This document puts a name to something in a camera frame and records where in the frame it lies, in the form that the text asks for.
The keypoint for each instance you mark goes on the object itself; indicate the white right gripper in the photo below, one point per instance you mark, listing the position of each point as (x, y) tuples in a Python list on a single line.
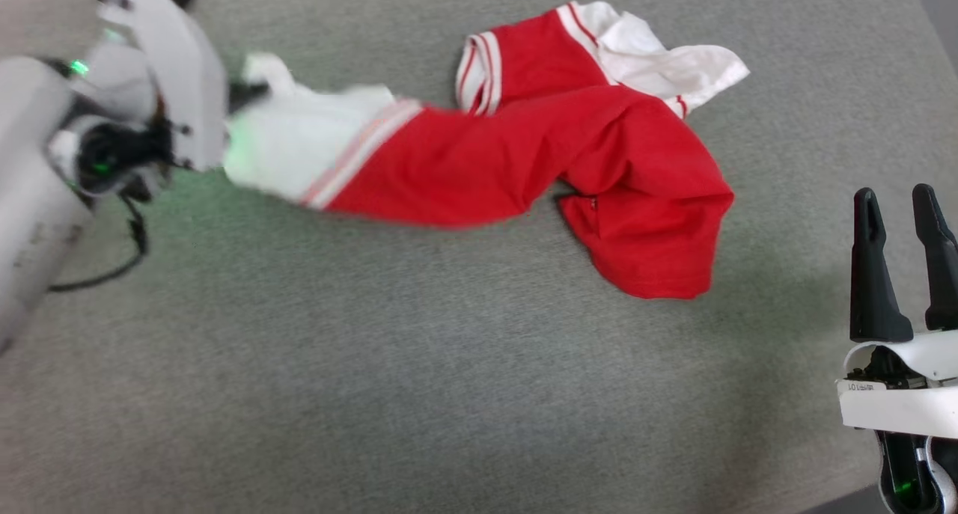
[(909, 390)]

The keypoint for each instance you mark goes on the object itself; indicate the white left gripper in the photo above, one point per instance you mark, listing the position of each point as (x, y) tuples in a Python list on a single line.
[(187, 87)]

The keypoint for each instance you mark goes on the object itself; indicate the red and white jersey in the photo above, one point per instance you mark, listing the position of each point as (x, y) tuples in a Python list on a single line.
[(479, 155)]

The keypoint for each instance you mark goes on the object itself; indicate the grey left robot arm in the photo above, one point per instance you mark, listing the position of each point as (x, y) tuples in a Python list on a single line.
[(30, 200)]

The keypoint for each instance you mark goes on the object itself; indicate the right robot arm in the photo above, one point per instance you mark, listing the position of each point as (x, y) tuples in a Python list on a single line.
[(909, 476)]

